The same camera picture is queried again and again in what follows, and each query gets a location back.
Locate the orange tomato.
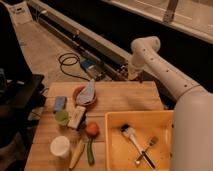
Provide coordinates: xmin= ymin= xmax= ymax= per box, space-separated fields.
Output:
xmin=86 ymin=122 xmax=99 ymax=137

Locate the black handled knife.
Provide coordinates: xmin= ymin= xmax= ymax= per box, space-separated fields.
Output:
xmin=141 ymin=151 xmax=156 ymax=169

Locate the blue power box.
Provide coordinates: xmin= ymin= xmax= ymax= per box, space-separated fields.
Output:
xmin=80 ymin=58 xmax=106 ymax=81

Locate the metal floor rail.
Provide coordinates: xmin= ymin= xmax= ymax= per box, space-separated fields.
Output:
xmin=27 ymin=0 xmax=213 ymax=111

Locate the yellow plastic bin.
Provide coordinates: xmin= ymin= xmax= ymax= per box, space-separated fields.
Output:
xmin=105 ymin=110 xmax=173 ymax=171

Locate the white scrub block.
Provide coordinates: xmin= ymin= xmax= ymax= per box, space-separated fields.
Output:
xmin=68 ymin=106 xmax=86 ymax=129

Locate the green chili pepper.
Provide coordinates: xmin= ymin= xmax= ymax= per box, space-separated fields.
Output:
xmin=87 ymin=137 xmax=95 ymax=166

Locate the light blue cloth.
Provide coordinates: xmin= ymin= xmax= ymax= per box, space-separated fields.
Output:
xmin=76 ymin=79 xmax=95 ymax=105

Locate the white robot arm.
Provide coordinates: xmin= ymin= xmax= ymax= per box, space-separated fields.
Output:
xmin=128 ymin=36 xmax=213 ymax=171

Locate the silver metal fork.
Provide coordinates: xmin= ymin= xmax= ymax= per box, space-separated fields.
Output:
xmin=135 ymin=136 xmax=158 ymax=166

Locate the dark red grape bunch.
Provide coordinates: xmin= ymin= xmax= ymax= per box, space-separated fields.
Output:
xmin=119 ymin=65 xmax=143 ymax=83

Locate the green cup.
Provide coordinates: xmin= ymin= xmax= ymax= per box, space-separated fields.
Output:
xmin=55 ymin=110 xmax=69 ymax=126

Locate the white pastry brush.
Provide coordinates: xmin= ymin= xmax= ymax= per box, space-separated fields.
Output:
xmin=120 ymin=124 xmax=142 ymax=152

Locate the blue sponge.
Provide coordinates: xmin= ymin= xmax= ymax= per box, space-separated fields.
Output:
xmin=53 ymin=96 xmax=67 ymax=113

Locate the white cup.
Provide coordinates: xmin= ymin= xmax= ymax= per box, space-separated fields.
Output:
xmin=50 ymin=136 xmax=70 ymax=158

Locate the black side stand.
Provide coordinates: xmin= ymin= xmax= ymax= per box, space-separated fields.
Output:
xmin=0 ymin=75 xmax=46 ymax=171

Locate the terracotta bowl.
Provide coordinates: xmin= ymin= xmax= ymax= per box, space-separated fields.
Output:
xmin=72 ymin=86 xmax=97 ymax=107

